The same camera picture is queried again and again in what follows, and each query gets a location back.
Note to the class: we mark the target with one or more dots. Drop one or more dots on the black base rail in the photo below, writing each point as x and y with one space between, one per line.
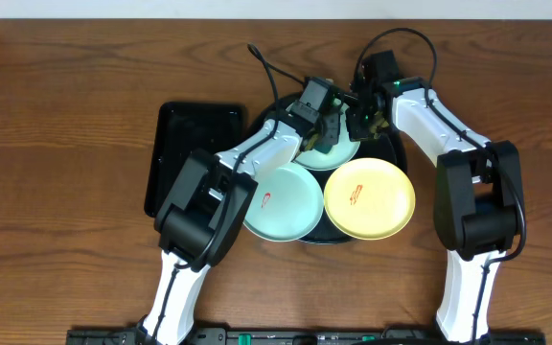
222 335

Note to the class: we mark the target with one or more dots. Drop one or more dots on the round black tray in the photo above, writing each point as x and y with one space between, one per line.
389 147

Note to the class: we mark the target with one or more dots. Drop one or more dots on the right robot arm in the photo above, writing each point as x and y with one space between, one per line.
478 205

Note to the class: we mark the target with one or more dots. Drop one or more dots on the mint plate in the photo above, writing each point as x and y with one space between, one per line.
287 205
344 151

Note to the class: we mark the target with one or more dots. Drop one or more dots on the yellow plate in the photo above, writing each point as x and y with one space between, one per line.
369 199

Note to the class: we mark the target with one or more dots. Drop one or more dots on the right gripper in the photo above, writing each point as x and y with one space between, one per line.
355 117

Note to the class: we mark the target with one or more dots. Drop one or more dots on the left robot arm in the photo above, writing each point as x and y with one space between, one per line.
201 216

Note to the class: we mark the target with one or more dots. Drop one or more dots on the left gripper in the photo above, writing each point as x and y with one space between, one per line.
329 130

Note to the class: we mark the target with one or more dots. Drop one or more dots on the rectangular black tray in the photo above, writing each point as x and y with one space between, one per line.
183 127

